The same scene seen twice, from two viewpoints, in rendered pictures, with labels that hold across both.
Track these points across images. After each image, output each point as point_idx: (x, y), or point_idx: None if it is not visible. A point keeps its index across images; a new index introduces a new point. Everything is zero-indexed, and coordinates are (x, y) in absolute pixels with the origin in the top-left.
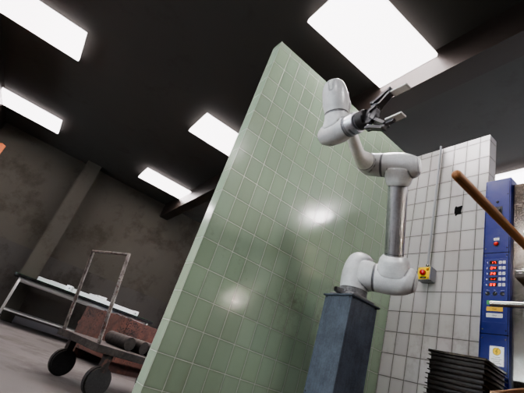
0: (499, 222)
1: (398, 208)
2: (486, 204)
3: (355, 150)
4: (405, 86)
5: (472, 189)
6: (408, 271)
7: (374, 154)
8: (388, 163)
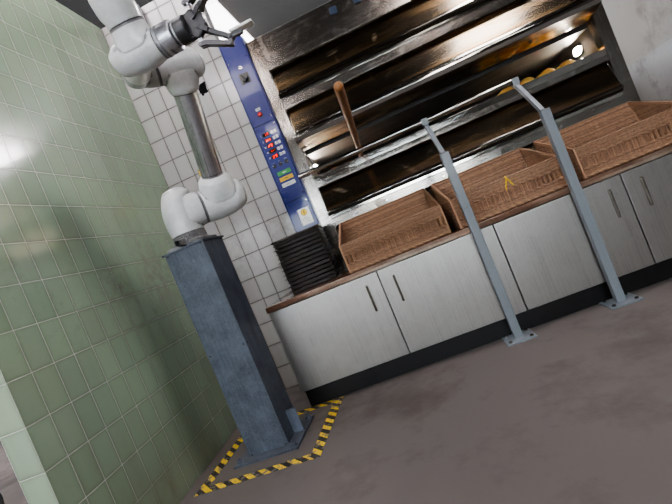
0: (347, 113)
1: (200, 121)
2: (347, 103)
3: None
4: None
5: (345, 95)
6: (235, 185)
7: None
8: (168, 67)
